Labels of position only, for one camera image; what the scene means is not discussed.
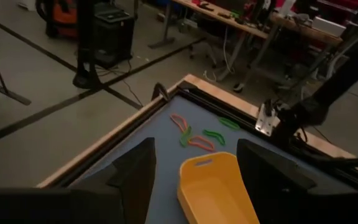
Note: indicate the yellow plastic basket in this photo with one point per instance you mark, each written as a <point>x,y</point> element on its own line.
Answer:
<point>213,199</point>

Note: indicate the pink rubber band upper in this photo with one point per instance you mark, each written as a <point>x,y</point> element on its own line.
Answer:
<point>182,117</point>

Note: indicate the silver metal bracket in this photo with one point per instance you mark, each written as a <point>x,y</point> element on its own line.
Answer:
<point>266,123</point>

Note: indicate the black cloth rack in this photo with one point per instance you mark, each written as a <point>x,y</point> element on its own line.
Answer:
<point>11,96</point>

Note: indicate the wooden workbench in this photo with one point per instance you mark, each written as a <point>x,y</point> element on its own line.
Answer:
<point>244,28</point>

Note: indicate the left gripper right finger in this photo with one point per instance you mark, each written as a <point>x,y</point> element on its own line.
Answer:
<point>266,180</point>

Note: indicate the black pole stand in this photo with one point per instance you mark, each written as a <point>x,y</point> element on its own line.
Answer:
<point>85,46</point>

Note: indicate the black clamp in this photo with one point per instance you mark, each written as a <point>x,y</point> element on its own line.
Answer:
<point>158,91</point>

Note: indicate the green rubber band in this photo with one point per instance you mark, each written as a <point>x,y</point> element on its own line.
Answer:
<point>228,123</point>
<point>213,134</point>
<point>185,138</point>

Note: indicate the orange shop vacuum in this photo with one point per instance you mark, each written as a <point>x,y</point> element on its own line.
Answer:
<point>64,15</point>

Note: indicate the orange rubber band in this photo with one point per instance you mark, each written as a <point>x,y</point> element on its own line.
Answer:
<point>189,141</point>

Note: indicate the white box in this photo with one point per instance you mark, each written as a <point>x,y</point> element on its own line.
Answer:
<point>328,27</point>

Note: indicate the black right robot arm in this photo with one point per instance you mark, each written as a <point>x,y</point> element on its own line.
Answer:
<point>337,84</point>

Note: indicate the black equipment case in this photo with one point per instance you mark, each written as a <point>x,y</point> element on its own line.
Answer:
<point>113,37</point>

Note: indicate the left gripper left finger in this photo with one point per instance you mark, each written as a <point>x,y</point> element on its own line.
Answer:
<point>135,180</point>

